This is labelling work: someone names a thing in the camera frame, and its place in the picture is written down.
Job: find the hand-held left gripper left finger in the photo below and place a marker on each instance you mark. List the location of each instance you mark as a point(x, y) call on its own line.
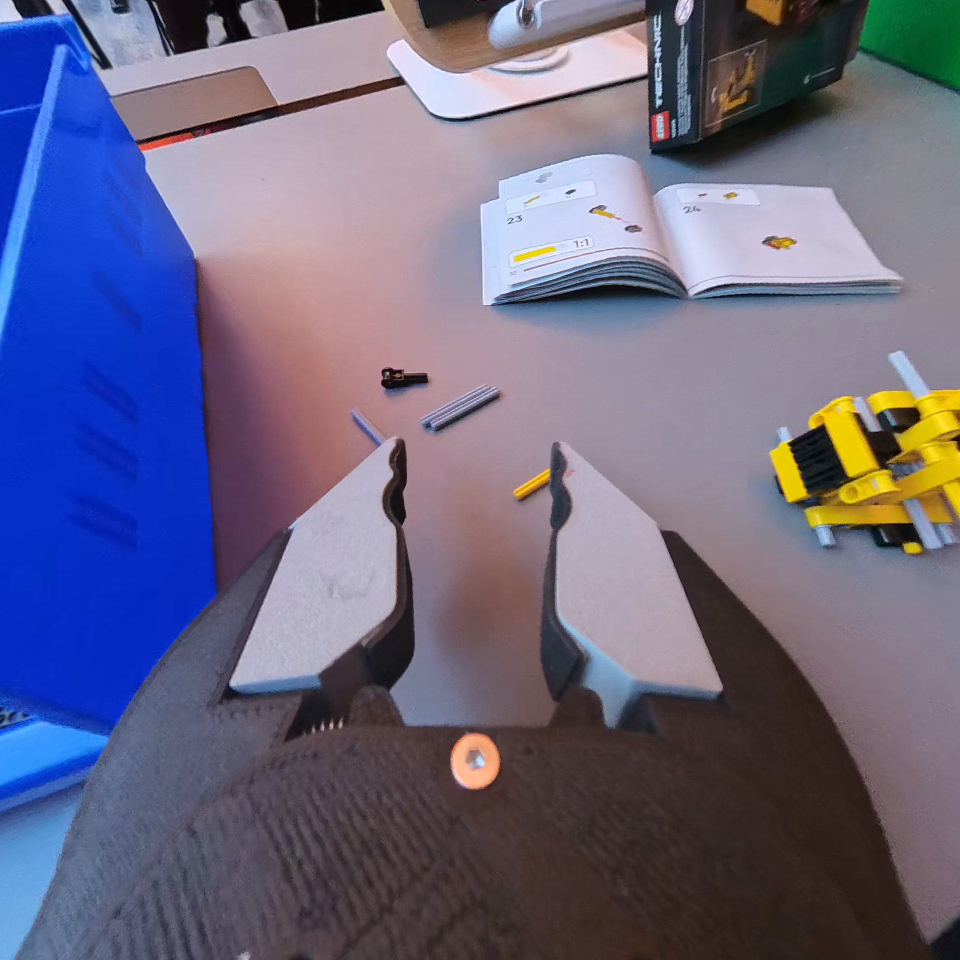
point(322, 592)

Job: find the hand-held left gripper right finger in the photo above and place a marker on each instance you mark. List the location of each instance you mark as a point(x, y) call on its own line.
point(630, 600)

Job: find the yellow lego axle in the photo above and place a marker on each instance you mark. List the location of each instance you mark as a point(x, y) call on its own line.
point(531, 484)

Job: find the blue plastic bin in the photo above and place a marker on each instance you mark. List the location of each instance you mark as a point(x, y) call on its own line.
point(97, 375)

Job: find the pale lego axle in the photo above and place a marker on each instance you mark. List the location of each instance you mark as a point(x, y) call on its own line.
point(367, 426)

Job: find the black lego pin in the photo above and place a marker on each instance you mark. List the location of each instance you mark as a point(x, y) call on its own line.
point(401, 377)

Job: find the partly built yellow lego model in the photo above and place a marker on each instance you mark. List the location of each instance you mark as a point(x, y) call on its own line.
point(847, 457)

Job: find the open lego instruction booklet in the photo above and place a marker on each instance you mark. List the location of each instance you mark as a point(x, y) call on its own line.
point(750, 232)

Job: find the black lego set box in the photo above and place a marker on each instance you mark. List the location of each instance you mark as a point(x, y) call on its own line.
point(720, 75)

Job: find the wooden document stand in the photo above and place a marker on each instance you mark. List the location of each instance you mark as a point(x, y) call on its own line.
point(525, 86)

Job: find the green plastic bin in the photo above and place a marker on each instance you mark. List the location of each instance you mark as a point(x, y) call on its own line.
point(915, 30)

